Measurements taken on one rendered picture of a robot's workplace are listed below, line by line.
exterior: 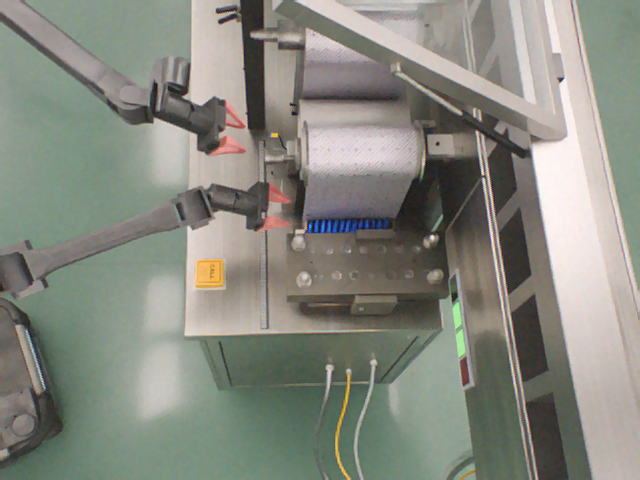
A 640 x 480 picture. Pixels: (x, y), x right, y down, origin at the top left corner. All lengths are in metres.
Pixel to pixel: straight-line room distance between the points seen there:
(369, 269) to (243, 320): 0.35
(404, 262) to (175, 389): 1.24
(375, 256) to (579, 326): 0.73
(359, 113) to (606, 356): 0.82
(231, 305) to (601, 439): 1.01
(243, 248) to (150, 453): 1.06
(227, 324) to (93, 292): 1.12
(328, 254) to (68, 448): 1.37
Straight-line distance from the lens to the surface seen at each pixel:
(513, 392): 1.25
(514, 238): 1.30
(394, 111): 1.63
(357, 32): 0.87
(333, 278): 1.66
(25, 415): 2.41
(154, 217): 1.52
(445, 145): 1.55
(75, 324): 2.78
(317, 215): 1.69
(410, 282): 1.68
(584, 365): 1.05
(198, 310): 1.77
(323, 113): 1.61
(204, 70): 2.08
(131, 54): 3.27
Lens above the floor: 2.59
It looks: 68 degrees down
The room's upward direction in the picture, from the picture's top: 11 degrees clockwise
